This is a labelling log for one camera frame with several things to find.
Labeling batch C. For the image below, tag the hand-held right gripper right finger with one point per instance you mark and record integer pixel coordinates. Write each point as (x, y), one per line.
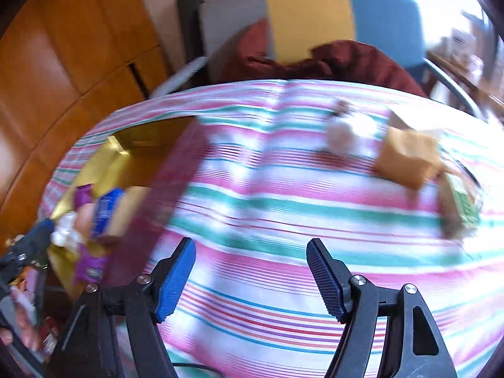
(327, 279)

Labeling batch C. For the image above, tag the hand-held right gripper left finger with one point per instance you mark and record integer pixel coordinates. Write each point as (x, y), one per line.
(175, 279)

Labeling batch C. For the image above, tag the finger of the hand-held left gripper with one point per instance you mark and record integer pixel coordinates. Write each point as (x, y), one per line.
(33, 238)

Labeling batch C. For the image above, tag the white ball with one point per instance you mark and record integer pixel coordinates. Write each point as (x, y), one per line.
(65, 228)
(346, 134)

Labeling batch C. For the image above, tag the pink squeeze bottle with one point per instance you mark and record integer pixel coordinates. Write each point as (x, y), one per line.
(86, 220)

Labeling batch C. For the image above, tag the blue tissue pack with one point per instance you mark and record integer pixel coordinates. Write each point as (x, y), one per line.
(105, 212)

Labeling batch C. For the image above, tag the gold tin box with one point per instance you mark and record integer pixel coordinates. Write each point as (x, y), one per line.
(130, 165)

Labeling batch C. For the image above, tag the green label snack packet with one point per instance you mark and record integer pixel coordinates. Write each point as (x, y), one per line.
(462, 204)

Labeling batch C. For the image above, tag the beige scrunchie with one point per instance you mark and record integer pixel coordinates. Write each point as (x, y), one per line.
(343, 107)

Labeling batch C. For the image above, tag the white cardboard box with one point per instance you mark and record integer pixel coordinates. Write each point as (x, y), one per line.
(401, 120)

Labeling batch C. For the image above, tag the person's left hand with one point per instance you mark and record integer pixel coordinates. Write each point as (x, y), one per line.
(25, 319)

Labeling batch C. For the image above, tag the striped tablecloth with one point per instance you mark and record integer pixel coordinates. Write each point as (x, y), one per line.
(275, 204)

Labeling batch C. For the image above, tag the wooden wardrobe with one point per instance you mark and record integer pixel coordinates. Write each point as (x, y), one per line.
(78, 47)

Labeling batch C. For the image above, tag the white foam armrest pad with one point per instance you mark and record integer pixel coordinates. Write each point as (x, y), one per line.
(177, 78)

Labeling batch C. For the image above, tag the maroon padded jacket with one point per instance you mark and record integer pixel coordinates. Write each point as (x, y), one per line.
(354, 63)

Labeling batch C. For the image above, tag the wooden sideboard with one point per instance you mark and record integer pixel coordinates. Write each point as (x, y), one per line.
(472, 82)

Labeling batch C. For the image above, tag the black rolled mat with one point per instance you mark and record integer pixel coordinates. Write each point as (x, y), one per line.
(189, 27)

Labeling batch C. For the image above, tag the grey yellow blue sofa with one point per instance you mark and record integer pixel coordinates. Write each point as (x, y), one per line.
(307, 19)

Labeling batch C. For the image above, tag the white carton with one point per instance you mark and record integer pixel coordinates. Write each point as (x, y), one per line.
(462, 41)

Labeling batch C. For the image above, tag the window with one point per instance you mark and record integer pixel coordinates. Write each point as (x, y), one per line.
(433, 0)

